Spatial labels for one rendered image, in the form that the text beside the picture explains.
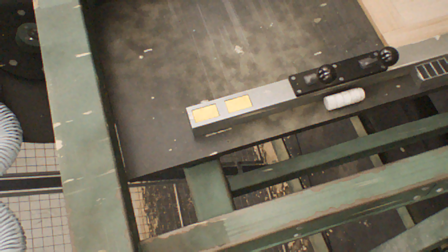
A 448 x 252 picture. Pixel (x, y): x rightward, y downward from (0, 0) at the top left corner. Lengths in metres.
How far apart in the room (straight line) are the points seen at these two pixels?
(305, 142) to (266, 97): 2.31
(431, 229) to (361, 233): 1.32
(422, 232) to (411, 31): 0.79
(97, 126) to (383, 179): 0.53
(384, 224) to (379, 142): 1.83
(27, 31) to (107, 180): 0.99
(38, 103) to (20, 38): 0.24
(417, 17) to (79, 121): 0.77
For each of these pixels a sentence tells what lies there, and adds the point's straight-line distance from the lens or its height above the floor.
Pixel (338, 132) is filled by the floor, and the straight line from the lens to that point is 3.07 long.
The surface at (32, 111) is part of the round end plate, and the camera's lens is 1.63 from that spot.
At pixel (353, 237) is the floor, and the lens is 3.06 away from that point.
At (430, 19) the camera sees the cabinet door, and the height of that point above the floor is 1.21.
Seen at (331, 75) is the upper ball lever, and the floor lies 1.55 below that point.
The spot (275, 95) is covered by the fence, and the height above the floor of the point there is 1.56.
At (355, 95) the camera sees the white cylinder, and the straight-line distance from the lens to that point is 1.03.
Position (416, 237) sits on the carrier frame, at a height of 0.79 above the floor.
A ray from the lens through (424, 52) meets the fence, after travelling 1.11.
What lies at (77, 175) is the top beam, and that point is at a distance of 0.90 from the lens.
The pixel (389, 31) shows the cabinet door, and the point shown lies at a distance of 1.15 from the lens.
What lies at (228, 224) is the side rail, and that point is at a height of 1.72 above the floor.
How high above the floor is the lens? 2.17
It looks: 32 degrees down
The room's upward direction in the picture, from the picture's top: 90 degrees counter-clockwise
